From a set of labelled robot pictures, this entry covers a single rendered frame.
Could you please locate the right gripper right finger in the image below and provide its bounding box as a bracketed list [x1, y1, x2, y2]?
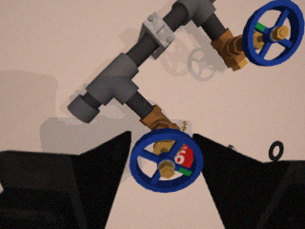
[193, 134, 305, 229]

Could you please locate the small black rubber ring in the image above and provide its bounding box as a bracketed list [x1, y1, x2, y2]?
[269, 141, 284, 161]

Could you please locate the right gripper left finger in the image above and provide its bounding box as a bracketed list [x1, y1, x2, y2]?
[0, 131, 132, 229]

